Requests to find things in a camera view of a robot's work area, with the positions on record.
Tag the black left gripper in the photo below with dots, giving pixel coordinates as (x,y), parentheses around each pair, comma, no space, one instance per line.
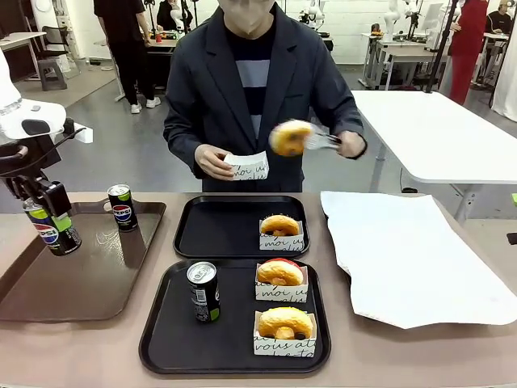
(40,153)

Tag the black Pepsi can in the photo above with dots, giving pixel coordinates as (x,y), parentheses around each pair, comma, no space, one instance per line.
(123,212)
(56,238)

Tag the black can with barcode side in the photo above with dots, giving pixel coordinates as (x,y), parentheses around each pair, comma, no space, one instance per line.
(204,295)

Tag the purple sprinkle donut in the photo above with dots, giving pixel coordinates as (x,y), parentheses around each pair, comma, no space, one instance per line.
(288,137)

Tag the metal serving tongs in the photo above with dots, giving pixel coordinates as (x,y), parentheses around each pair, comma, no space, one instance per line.
(319,140)

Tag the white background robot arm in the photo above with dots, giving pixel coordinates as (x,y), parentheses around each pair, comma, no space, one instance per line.
(313,10)
(391,20)

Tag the person's right forearm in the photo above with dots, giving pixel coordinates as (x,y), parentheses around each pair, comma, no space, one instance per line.
(183,137)

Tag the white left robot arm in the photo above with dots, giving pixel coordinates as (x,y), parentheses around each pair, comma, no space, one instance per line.
(48,115)

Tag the person's left forearm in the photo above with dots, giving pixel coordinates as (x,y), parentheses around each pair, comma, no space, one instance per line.
(343,113)

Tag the person's right hand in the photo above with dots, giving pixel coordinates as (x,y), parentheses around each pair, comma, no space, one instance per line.
(210,161)

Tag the person's left hand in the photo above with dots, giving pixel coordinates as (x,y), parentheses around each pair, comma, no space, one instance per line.
(353,145)

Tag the brown plastic tray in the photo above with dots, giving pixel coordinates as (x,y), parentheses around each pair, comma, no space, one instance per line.
(60,295)

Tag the grey plastic stool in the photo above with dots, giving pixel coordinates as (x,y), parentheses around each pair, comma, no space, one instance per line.
(52,72)

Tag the black office chair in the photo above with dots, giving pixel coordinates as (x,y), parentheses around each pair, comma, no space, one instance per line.
(54,40)

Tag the light wooden desk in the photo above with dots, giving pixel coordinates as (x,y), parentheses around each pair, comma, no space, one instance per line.
(16,40)

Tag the standing person in black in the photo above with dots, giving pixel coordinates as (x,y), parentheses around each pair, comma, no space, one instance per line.
(125,40)

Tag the small black serving tray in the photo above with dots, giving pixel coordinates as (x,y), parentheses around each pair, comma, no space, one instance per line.
(218,230)

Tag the background desk with equipment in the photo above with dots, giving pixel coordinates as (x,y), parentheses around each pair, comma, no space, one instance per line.
(161,52)

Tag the person's dark jacket torso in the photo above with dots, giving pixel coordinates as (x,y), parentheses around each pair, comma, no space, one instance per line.
(210,81)

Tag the seated person in black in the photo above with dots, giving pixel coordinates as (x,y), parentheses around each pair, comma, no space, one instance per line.
(169,14)

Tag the large black serving tray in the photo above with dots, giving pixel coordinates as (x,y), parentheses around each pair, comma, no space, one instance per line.
(234,343)

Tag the paper-covered black tray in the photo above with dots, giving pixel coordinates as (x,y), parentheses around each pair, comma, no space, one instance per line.
(347,277)

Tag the white paper sheet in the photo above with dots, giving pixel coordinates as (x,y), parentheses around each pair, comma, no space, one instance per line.
(404,250)

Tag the white background work table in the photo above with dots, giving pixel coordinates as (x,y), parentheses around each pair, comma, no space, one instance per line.
(404,52)

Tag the large white table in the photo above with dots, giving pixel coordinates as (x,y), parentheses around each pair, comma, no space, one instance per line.
(436,133)

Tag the black stand pole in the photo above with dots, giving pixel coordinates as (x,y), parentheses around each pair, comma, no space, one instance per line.
(442,40)

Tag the person in red apron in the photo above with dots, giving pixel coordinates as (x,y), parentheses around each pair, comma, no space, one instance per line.
(466,40)

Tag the small black edge object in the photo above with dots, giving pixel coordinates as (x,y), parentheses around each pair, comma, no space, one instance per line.
(512,238)

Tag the white curtain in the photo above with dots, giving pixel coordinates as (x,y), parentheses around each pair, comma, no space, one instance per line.
(507,81)

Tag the seated person with cap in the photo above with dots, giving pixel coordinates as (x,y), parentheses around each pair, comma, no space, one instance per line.
(497,20)

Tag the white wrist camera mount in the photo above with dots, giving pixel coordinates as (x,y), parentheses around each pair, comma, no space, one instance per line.
(84,135)

